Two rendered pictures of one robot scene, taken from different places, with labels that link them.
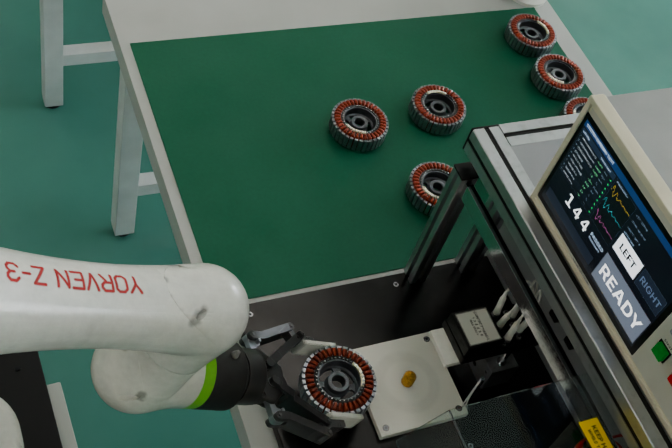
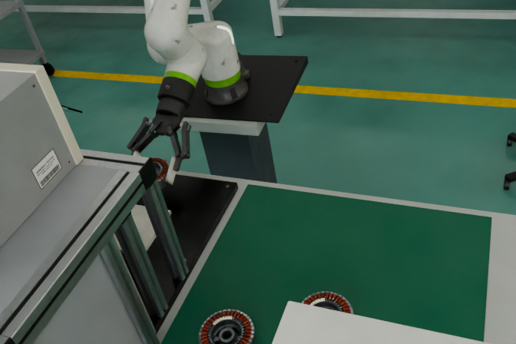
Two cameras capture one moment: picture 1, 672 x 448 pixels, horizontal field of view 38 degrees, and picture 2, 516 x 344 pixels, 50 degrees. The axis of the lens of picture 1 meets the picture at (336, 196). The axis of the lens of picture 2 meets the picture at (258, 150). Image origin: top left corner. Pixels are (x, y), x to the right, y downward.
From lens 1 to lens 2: 1.94 m
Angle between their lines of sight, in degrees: 90
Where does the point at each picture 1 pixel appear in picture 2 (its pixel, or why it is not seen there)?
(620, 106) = (21, 76)
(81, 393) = not seen: hidden behind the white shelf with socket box
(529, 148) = (107, 179)
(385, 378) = (141, 218)
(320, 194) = (282, 265)
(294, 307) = (214, 205)
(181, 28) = (504, 256)
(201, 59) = (458, 253)
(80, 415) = not seen: hidden behind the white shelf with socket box
